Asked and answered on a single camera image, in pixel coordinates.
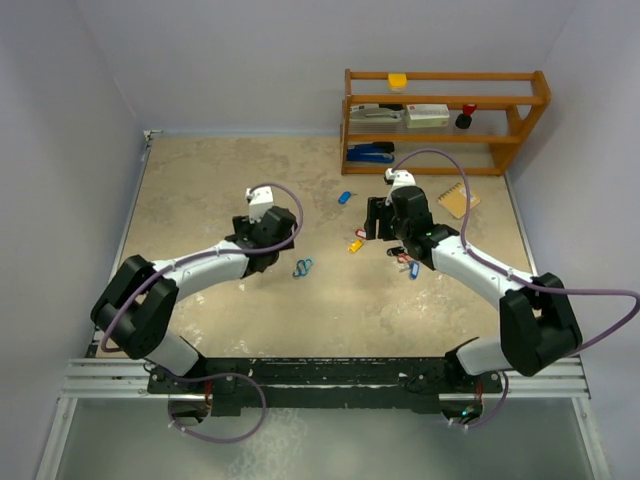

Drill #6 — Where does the yellow key tag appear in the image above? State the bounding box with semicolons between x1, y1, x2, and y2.
348;239;364;254

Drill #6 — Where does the black key fob with key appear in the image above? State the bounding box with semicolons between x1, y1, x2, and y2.
386;246;406;257

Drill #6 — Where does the blue key tag with keys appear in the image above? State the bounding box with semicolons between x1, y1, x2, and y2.
400;261;420;280

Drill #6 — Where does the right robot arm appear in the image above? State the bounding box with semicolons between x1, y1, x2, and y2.
364;186;583;391

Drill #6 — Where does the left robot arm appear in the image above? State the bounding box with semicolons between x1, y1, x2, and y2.
90;206;298;392

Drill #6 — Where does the blue key tag far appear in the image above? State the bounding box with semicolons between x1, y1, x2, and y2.
338;191;356;205

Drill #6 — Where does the blue stapler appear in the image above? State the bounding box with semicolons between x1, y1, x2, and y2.
346;141;395;164

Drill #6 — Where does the yellow spiral notebook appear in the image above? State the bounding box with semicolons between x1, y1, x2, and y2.
438;182;480;219

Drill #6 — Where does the grey stapler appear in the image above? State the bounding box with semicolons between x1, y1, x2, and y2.
349;103;404;123

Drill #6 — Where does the wooden shelf rack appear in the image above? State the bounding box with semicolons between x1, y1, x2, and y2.
340;70;552;176

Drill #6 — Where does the white red box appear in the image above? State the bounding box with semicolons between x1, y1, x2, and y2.
404;104;450;129

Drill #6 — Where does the red black stamp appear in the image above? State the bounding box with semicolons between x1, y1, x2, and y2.
455;104;477;130

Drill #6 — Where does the yellow block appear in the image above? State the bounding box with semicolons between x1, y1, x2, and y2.
387;73;408;93

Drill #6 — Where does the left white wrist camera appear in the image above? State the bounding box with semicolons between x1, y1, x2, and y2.
245;186;274;224

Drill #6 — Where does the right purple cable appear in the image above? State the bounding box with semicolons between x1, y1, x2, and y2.
392;148;640;361

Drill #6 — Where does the black base frame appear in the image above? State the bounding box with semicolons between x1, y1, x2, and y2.
148;357;503;417

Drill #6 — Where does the aluminium rail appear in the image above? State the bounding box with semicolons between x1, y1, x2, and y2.
59;357;594;400

